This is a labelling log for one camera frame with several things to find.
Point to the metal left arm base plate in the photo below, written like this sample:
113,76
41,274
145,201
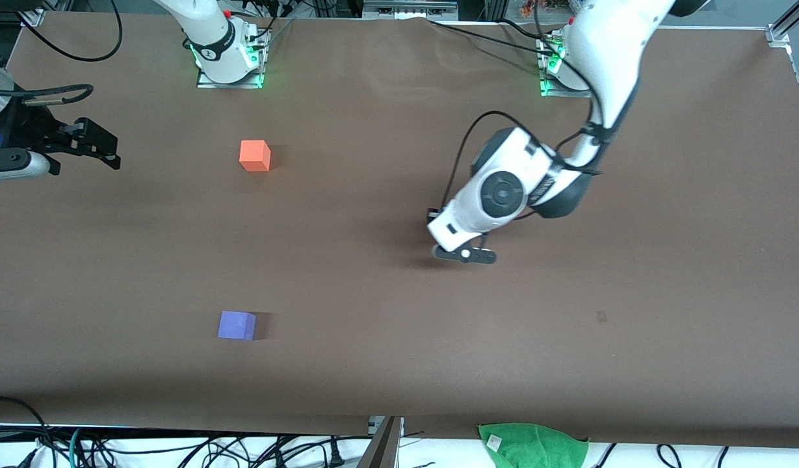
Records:
552,92

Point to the green cloth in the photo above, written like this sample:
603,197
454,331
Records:
536,448

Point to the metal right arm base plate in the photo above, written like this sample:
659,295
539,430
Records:
207,83

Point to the aluminium frame corner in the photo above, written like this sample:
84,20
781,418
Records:
779,34
32,13

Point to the aluminium profile post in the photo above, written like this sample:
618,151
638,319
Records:
383,448

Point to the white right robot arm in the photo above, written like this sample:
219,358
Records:
217,39

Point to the purple block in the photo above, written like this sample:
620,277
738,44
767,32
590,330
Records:
236,325

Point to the silver metal box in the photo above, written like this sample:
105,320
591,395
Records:
409,8

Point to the colourful toy pile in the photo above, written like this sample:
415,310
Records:
545,8

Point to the orange block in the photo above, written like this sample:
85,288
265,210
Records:
254,156

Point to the brown table cover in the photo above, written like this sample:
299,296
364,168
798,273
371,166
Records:
399,325

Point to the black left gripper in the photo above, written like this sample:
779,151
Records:
429,219

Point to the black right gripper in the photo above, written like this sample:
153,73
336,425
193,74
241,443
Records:
30,132

